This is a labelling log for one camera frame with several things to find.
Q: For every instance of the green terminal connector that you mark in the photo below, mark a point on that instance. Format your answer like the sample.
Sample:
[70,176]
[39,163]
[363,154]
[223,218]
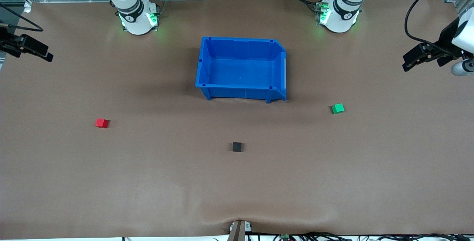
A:
[284,237]

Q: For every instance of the small white corner bracket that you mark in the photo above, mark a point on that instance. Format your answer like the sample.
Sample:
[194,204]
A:
[27,8]

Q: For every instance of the green cube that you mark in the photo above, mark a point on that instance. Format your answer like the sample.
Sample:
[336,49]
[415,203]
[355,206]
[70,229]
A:
[337,108]

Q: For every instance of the brown table mat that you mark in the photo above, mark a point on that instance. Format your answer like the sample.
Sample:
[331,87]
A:
[111,181]

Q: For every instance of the black cube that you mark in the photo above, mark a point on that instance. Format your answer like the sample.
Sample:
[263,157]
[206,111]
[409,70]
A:
[237,147]

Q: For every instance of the blue plastic storage bin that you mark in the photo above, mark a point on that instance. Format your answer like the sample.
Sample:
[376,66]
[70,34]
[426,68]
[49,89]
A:
[240,70]

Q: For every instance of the table edge clamp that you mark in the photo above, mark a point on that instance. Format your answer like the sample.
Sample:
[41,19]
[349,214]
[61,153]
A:
[237,231]

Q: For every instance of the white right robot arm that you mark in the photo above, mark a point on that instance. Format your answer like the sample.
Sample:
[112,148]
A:
[135,22]

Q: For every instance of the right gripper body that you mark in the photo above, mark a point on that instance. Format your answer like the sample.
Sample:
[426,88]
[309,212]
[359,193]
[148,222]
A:
[8,43]

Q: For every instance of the red cube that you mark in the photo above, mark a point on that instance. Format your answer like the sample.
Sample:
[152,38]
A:
[101,123]

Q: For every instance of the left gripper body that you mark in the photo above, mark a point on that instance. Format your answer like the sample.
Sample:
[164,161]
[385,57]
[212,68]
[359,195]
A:
[445,40]

